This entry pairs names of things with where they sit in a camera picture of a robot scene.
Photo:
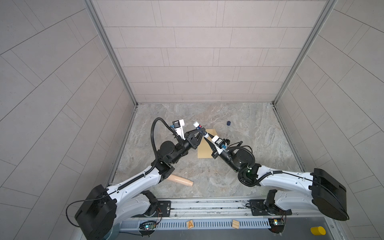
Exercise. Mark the beige wooden cylinder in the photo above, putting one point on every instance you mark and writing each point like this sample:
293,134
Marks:
180,180

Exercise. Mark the blue glue stick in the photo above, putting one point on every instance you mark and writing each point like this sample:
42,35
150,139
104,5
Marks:
199,127

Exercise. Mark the wooden letter block A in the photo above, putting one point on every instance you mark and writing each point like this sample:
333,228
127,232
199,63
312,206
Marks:
190,224

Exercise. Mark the left green circuit board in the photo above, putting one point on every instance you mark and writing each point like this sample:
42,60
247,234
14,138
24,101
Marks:
147,228

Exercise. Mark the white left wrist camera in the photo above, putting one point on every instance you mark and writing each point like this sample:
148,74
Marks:
179,128

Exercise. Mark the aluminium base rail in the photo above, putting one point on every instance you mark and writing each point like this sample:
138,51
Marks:
210,214

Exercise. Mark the aluminium corner post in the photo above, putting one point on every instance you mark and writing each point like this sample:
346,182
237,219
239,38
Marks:
324,14
108,46

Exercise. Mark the aluminium corner post left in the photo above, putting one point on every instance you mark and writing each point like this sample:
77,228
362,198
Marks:
108,46

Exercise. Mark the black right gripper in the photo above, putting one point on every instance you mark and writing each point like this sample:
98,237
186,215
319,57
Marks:
215,153

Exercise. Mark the yellow paper envelope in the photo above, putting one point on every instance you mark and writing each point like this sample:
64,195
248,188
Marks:
204,150

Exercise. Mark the plain wooden block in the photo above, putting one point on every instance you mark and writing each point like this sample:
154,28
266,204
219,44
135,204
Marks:
235,224

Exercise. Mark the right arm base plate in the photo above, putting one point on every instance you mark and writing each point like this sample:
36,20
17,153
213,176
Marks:
259,208

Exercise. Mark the yellow cylinder object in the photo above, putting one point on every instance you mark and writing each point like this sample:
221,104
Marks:
318,231

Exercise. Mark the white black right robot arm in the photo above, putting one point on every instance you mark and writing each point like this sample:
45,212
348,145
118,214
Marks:
317,190

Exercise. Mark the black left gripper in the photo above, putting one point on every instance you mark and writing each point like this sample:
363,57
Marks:
193,144

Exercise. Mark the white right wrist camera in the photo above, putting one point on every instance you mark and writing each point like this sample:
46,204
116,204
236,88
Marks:
219,141

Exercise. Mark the green circuit board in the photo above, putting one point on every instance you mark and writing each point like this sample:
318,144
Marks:
147,228
277,225

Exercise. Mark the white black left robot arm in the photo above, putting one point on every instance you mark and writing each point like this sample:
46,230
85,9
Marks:
105,208

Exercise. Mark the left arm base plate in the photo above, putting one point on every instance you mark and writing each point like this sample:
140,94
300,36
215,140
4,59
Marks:
159,208

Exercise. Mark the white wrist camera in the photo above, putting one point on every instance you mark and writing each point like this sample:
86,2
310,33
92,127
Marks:
219,141
179,128

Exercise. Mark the right green circuit board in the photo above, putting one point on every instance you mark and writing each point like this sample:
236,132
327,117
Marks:
277,225

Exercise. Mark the aluminium corner post right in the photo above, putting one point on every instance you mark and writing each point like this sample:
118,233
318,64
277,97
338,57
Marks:
324,14

